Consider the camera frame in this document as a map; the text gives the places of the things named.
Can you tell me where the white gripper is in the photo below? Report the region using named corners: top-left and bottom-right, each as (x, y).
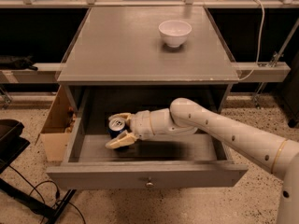
top-left (106, 110), bottom-right (154, 149)

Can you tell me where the blue pepsi can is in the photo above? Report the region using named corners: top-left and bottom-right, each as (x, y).
top-left (108, 118), bottom-right (126, 138)

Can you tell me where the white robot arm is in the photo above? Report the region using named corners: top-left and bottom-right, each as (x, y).
top-left (106, 98), bottom-right (299, 224)

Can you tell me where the open grey top drawer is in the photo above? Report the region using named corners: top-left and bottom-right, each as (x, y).
top-left (47, 87), bottom-right (248, 189)

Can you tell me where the metal drawer knob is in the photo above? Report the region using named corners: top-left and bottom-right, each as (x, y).
top-left (145, 177), bottom-right (154, 189)

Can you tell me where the grey cabinet with counter top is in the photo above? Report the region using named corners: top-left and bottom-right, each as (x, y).
top-left (58, 7), bottom-right (238, 113)

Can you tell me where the cardboard box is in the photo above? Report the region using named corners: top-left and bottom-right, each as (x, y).
top-left (40, 87), bottom-right (76, 161)

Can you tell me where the white bowl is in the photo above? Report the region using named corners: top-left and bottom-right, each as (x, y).
top-left (158, 20), bottom-right (192, 48)

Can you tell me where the black chair base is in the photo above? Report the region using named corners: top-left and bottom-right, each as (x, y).
top-left (0, 119), bottom-right (76, 224)

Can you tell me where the grey metal rail frame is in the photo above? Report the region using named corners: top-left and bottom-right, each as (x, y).
top-left (1, 0), bottom-right (298, 85)

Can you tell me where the black floor cable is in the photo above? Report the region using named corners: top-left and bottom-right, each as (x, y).
top-left (8, 165), bottom-right (87, 224)

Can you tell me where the black cloth on rail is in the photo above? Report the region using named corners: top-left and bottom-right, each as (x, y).
top-left (0, 55), bottom-right (38, 71)

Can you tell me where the white cable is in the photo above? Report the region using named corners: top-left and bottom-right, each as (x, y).
top-left (238, 0), bottom-right (266, 82)

